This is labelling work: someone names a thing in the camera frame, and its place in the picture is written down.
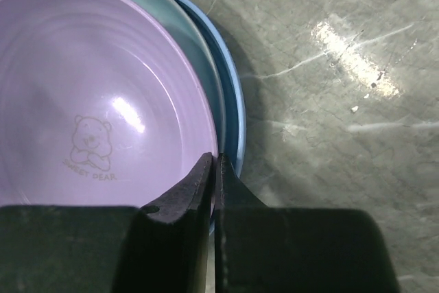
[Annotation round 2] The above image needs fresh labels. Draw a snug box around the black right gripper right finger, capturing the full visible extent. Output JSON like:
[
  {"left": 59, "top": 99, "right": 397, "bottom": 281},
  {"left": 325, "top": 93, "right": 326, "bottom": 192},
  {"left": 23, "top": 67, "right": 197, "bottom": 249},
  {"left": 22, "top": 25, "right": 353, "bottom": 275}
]
[{"left": 215, "top": 154, "right": 400, "bottom": 292}]

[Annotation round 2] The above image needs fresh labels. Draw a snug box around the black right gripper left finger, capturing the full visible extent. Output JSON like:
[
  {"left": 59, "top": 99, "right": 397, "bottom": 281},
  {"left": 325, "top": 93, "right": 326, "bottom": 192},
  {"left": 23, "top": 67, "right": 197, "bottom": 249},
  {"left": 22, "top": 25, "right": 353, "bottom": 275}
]
[{"left": 1, "top": 153, "right": 213, "bottom": 292}]

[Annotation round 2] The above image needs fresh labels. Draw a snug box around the blue plate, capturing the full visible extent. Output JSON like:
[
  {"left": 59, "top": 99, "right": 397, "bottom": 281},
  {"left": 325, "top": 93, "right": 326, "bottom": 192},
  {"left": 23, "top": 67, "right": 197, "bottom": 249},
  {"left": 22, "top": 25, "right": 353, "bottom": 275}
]
[{"left": 174, "top": 0, "right": 246, "bottom": 176}]

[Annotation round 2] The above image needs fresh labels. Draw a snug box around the lavender plate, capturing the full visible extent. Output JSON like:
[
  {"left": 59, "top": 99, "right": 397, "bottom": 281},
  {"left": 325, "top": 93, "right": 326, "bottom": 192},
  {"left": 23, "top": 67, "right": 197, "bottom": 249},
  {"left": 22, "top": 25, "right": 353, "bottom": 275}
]
[{"left": 1, "top": 0, "right": 219, "bottom": 207}]

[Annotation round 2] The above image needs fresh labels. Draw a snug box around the cream plate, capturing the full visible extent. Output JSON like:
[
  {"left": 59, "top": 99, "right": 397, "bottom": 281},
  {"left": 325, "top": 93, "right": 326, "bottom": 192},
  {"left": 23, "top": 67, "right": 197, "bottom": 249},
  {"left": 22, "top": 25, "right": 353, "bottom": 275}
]
[{"left": 131, "top": 0, "right": 226, "bottom": 152}]

